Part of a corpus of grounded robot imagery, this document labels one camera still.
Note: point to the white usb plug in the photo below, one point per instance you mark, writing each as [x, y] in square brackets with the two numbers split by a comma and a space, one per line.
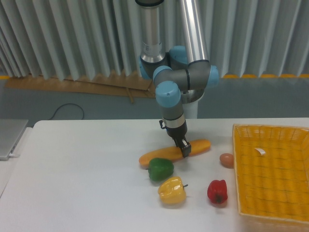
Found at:
[14, 155]

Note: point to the white label in basket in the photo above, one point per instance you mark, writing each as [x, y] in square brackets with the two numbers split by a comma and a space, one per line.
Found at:
[261, 151]

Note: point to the yellow woven basket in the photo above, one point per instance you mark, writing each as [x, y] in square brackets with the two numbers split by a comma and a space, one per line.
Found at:
[274, 186]

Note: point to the green bell pepper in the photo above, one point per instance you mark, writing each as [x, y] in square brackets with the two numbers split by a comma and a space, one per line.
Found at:
[160, 169]

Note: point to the brown egg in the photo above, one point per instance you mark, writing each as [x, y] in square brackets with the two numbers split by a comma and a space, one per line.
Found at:
[227, 160]

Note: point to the red bell pepper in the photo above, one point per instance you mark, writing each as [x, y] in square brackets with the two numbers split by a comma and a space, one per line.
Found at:
[217, 192]

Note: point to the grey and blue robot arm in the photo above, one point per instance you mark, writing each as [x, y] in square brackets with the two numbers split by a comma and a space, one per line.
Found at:
[180, 76]

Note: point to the long orange baguette bread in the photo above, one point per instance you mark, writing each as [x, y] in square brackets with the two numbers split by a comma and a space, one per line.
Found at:
[174, 154]

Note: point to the white pleated curtain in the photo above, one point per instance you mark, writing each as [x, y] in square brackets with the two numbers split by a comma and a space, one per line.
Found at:
[87, 37]

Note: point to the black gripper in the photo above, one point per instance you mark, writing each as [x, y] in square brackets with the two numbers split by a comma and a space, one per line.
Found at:
[178, 136]

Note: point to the yellow bell pepper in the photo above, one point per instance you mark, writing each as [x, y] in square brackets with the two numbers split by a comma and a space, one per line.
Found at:
[172, 191]

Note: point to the silver laptop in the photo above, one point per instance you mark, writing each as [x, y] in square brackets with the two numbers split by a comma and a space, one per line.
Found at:
[11, 130]

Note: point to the brown cardboard sheet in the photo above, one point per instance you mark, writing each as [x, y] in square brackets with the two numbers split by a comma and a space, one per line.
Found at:
[131, 86]

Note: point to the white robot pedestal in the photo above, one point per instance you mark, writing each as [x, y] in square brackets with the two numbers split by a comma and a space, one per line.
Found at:
[190, 106]

